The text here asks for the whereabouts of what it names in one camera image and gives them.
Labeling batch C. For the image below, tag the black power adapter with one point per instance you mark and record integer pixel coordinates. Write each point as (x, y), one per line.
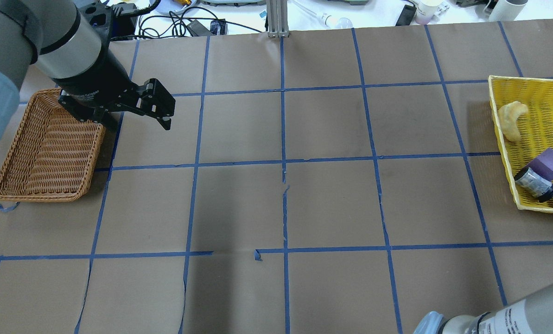
(406, 16)

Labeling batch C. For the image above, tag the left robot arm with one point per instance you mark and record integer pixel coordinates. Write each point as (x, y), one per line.
(70, 45)

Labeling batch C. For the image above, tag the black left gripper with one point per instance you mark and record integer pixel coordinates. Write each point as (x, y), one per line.
(96, 79)

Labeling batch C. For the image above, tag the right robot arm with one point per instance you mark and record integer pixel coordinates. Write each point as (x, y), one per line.
(532, 314)

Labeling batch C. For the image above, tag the white purple cup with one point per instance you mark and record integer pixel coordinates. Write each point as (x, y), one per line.
(425, 10)

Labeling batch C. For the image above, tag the purple foam block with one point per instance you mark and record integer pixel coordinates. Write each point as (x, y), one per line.
(542, 164)

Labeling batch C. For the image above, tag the small dark can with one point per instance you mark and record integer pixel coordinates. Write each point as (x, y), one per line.
(539, 188)

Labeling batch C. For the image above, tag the yellow toy banana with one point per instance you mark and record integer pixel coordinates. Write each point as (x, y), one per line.
(508, 116)

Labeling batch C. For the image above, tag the yellow plastic basket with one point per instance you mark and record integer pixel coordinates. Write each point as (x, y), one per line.
(535, 127)

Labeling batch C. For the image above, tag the aluminium frame post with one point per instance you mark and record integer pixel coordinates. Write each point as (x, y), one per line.
(277, 19)

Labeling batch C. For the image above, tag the light bulb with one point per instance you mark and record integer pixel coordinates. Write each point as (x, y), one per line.
(325, 19)

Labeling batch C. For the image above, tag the brown wicker basket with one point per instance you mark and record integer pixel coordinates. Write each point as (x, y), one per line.
(52, 157)

